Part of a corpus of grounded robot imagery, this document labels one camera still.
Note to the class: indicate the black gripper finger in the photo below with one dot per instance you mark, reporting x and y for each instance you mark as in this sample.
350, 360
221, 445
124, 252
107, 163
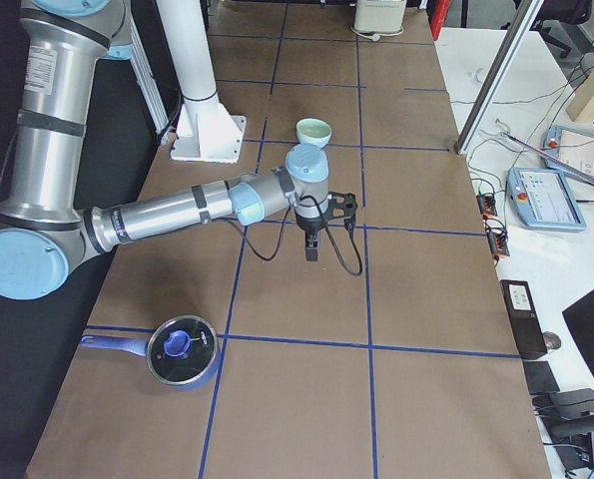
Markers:
311, 246

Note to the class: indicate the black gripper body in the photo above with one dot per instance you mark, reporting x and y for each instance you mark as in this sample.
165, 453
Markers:
311, 227

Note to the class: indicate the green bowl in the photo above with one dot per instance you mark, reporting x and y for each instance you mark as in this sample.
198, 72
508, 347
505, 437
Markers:
313, 131

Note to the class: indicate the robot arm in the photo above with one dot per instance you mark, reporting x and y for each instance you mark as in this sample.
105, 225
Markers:
81, 146

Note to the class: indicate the white mounting pillar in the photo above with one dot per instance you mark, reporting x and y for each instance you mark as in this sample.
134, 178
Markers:
206, 131

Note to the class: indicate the blue saucepan with lid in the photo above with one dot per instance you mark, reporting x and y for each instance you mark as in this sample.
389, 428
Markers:
183, 352

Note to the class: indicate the orange terminal connector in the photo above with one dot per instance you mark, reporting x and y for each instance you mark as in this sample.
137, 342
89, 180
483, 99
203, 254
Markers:
495, 229

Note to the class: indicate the silver toaster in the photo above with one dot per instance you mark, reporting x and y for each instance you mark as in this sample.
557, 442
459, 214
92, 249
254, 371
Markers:
379, 17

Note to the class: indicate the near teach pendant tablet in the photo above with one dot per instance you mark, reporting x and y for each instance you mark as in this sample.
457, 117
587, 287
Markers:
543, 200

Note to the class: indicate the teach pendant tablet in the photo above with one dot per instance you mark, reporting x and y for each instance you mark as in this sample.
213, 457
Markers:
571, 147
543, 200

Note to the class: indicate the black power box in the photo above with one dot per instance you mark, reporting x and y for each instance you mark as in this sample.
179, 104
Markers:
523, 319

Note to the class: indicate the far teach pendant tablet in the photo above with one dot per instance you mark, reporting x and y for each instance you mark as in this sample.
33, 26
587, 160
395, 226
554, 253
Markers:
571, 147

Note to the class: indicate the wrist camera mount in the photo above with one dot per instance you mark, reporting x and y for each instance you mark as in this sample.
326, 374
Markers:
342, 207

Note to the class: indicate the aluminium frame post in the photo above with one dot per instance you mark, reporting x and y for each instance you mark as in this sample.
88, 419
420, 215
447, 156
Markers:
525, 16

